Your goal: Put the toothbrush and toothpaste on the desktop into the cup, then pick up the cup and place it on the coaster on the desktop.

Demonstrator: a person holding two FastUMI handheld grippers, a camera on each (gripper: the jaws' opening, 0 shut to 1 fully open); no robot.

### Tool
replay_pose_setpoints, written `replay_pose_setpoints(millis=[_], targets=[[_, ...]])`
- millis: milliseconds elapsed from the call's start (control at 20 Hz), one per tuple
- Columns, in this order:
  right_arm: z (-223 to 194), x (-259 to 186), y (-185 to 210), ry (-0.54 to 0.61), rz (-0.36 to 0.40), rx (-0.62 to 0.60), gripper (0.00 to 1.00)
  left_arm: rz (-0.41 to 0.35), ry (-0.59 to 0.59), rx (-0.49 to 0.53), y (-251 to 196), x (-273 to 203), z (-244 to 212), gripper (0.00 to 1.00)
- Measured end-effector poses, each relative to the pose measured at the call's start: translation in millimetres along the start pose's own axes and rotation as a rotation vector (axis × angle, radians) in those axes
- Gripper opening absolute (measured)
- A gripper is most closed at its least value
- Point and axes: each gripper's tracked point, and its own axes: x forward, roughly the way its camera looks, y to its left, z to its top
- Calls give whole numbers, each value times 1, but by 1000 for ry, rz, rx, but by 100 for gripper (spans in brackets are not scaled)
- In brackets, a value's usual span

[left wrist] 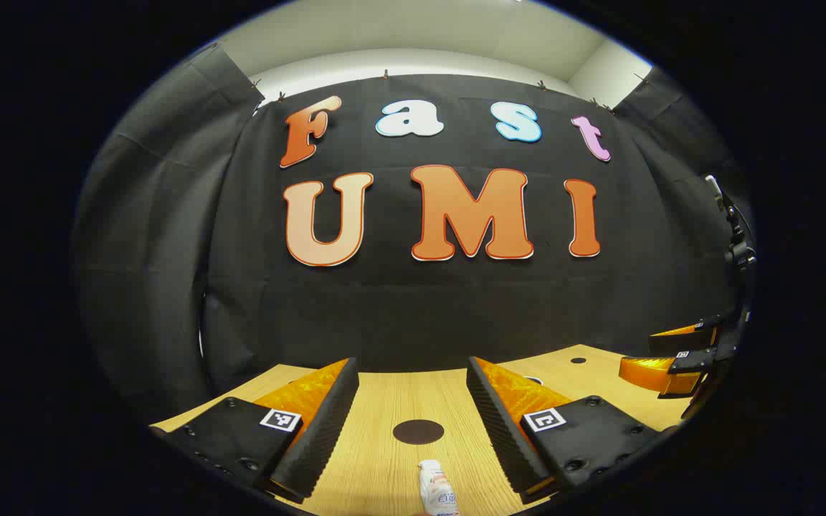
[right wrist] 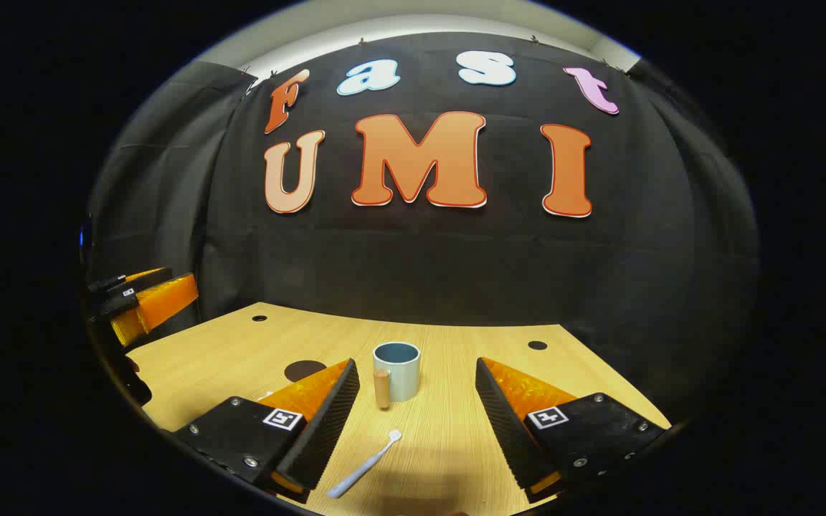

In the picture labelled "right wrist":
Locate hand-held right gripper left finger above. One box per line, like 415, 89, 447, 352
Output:
173, 358, 361, 504

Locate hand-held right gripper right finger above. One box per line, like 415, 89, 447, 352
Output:
475, 357, 672, 504

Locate white toothbrush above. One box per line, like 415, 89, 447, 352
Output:
327, 429, 403, 500

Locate wooden desktop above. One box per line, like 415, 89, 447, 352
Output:
125, 302, 672, 516

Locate pale blue cup wooden handle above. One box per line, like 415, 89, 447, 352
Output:
373, 342, 422, 411

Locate black backdrop cloth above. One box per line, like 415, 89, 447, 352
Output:
87, 32, 761, 431

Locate dark round coaster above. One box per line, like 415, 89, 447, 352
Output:
284, 360, 328, 383

